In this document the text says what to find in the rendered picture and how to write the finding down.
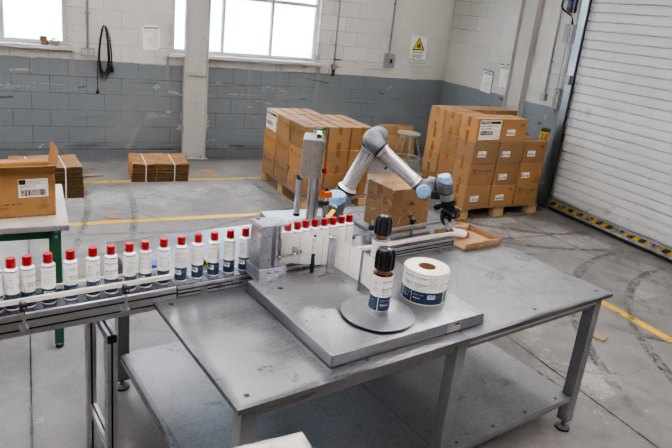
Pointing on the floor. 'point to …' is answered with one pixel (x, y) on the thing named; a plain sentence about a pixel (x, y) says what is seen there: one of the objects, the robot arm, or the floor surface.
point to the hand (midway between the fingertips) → (448, 227)
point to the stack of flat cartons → (73, 176)
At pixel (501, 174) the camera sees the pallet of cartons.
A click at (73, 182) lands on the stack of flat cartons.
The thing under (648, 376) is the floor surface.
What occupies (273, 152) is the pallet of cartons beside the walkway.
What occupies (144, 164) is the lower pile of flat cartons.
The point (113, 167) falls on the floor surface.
